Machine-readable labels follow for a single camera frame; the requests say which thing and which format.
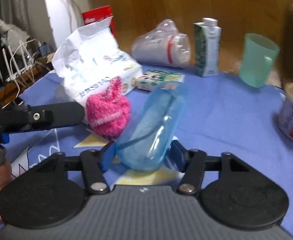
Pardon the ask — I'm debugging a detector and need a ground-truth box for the blue transparent plastic pouch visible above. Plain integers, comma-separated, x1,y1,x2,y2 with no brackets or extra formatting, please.
115,81,188,172

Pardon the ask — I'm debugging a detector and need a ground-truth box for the crumpled clear plastic bag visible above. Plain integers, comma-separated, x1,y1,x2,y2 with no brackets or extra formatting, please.
131,19,191,68

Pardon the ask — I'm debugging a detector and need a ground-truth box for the white green drink carton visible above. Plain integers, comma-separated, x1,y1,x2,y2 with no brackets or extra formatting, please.
193,17,221,77

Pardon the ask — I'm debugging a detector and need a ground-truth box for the pink fluffy knitted sponge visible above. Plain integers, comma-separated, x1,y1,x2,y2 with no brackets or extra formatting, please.
86,76,131,137

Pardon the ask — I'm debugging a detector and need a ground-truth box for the red box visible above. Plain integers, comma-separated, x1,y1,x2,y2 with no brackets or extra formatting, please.
82,5,116,38

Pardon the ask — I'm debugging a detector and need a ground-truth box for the green plastic cup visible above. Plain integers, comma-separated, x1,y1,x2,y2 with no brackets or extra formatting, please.
239,33,280,88

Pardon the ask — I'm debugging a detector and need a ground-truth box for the white tissue pack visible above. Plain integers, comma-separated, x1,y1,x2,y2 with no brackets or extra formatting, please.
52,17,143,105

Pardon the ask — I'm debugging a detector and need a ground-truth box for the green printed flat pack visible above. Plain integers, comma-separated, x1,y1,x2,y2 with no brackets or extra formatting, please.
135,69,185,91

